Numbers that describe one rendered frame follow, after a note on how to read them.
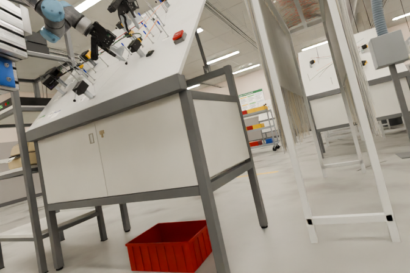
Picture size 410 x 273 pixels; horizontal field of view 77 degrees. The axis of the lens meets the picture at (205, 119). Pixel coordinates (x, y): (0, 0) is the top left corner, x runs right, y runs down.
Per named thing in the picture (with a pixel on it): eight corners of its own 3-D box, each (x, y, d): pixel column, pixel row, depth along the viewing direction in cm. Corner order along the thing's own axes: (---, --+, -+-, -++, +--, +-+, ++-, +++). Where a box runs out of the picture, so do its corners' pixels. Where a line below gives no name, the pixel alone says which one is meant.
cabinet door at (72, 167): (107, 196, 132) (93, 121, 135) (47, 204, 157) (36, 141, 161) (110, 195, 133) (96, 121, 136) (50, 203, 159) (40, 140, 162)
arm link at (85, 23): (73, 29, 117) (79, 28, 124) (82, 36, 119) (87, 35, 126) (82, 16, 116) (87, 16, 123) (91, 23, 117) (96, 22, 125)
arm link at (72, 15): (50, 16, 117) (63, 4, 121) (73, 33, 121) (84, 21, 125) (51, 7, 111) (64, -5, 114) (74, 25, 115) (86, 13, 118)
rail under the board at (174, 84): (180, 88, 103) (177, 73, 104) (26, 142, 159) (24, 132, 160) (188, 89, 108) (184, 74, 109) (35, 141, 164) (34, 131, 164)
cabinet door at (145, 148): (196, 185, 105) (177, 92, 108) (107, 197, 131) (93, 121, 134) (200, 184, 107) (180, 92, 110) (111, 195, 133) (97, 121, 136)
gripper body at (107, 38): (116, 39, 121) (93, 21, 117) (105, 53, 123) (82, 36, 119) (118, 37, 128) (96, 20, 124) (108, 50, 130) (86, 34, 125)
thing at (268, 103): (294, 137, 934) (284, 93, 947) (263, 143, 987) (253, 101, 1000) (297, 135, 998) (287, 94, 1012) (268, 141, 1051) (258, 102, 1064)
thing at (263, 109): (280, 148, 627) (269, 105, 636) (276, 150, 581) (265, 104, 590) (242, 155, 668) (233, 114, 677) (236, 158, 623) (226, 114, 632)
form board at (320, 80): (430, 142, 294) (391, 7, 307) (320, 159, 347) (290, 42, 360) (413, 137, 359) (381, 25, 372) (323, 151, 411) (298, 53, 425)
